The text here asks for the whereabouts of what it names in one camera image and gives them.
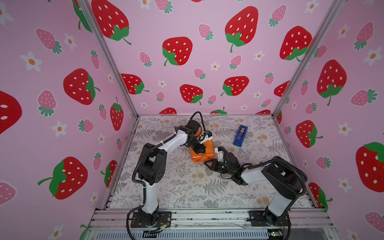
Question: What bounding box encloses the blue tape dispenser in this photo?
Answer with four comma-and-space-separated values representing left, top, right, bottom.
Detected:
233, 125, 248, 147

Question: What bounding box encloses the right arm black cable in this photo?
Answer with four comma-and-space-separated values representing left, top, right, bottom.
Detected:
239, 158, 309, 240

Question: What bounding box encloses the aluminium corner post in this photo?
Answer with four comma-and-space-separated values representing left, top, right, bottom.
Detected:
79, 0, 139, 119
272, 0, 345, 120

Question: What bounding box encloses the left aluminium corner post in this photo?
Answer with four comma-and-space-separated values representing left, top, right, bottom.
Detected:
79, 0, 139, 119

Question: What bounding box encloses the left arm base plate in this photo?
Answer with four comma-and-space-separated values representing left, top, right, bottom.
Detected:
130, 212, 172, 228

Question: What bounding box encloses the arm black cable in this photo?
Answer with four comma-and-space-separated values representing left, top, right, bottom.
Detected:
239, 158, 309, 240
125, 111, 208, 240

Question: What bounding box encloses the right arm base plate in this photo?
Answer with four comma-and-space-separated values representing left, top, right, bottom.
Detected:
247, 211, 291, 227

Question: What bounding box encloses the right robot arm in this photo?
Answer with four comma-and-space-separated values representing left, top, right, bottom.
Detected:
204, 147, 308, 225

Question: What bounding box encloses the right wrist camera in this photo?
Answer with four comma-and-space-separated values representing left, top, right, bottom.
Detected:
215, 147, 227, 163

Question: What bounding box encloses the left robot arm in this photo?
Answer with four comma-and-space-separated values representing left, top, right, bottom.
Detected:
132, 120, 213, 222

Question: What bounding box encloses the aluminium front frame rail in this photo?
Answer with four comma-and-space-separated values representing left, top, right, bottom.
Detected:
85, 209, 341, 240

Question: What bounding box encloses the right aluminium corner post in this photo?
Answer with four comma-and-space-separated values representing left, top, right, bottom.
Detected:
272, 0, 345, 120

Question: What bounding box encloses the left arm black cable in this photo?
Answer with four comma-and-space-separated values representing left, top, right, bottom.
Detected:
125, 111, 208, 240

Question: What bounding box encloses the orange wrapping paper sheet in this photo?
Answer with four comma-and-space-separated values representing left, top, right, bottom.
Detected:
190, 131, 215, 163

